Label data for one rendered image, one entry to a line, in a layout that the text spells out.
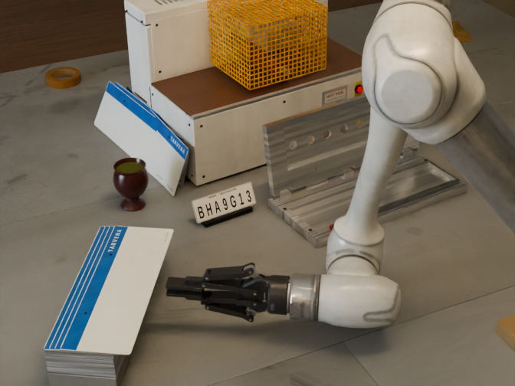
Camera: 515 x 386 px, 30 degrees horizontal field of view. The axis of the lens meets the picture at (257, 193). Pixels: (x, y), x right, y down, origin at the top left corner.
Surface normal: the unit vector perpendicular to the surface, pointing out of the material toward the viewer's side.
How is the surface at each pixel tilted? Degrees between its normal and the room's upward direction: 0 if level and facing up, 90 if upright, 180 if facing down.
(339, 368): 0
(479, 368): 0
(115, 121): 63
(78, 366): 90
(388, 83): 85
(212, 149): 90
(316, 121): 79
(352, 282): 17
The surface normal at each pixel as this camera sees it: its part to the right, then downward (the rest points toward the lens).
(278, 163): 0.51, 0.28
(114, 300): -0.01, -0.85
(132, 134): -0.74, -0.11
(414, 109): -0.26, 0.35
